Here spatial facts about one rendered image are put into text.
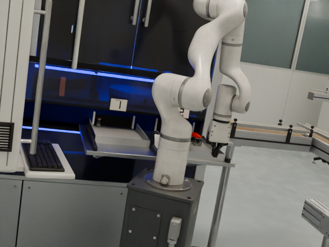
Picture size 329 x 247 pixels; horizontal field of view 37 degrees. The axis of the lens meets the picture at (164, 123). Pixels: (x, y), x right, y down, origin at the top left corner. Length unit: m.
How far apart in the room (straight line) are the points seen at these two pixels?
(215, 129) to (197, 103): 0.46
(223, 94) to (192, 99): 0.43
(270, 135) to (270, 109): 5.08
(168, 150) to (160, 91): 0.22
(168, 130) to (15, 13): 0.70
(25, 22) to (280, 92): 6.45
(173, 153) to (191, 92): 0.24
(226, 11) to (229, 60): 0.29
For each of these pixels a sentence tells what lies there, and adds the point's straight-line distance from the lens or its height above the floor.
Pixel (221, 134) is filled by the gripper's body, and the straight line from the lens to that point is 2.22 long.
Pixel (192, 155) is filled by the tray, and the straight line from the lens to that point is 2.25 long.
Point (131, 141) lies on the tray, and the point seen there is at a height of 0.90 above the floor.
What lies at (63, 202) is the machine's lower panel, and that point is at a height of 0.47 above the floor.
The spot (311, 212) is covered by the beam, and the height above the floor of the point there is 0.50.
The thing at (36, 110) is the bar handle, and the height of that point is 1.06.
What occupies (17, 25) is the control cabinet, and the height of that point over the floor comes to 1.37.
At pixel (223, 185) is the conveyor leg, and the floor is 0.58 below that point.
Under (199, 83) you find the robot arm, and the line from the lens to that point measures 1.76.
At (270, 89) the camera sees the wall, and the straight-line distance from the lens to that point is 7.93.
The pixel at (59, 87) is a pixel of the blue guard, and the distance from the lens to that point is 2.46.
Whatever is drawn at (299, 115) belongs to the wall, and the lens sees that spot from 8.27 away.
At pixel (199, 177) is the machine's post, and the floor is 0.67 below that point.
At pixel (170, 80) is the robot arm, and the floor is 1.26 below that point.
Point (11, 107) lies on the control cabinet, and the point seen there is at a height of 1.06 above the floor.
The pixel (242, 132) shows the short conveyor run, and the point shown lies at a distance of 2.84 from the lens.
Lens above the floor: 1.47
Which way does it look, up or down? 12 degrees down
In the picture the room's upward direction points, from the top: 9 degrees clockwise
